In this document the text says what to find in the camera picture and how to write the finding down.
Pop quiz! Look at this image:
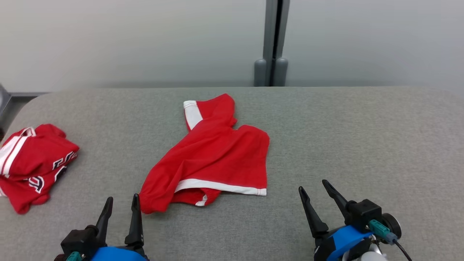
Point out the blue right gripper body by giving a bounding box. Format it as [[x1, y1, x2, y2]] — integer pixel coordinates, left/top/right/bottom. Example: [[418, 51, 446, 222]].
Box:
[[315, 213, 402, 261]]

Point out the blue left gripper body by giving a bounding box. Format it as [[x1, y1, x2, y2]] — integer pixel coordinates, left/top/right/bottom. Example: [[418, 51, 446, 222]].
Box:
[[91, 246, 148, 261]]

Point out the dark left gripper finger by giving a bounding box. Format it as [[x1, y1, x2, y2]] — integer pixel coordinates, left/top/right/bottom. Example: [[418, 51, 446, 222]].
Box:
[[95, 197, 113, 247], [125, 194, 144, 248]]

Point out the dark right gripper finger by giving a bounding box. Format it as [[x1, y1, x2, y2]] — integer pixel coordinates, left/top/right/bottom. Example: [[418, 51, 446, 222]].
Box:
[[298, 186, 328, 238], [322, 179, 351, 223]]

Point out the red Bulls jersey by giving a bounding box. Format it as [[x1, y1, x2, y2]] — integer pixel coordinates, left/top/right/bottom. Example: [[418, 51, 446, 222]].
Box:
[[0, 124, 80, 214]]

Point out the red shorts white trim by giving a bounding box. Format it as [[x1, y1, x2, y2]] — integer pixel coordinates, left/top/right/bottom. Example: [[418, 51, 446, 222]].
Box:
[[139, 94, 270, 214]]

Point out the teal right camera plug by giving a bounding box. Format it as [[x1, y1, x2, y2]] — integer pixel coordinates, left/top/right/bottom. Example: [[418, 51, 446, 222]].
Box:
[[369, 219, 398, 244]]

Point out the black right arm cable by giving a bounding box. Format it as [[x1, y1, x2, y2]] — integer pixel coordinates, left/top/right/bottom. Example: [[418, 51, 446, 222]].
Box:
[[393, 239, 413, 261]]

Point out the grey partition post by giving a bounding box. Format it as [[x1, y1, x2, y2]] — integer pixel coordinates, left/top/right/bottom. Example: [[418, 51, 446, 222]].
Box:
[[254, 0, 290, 87]]

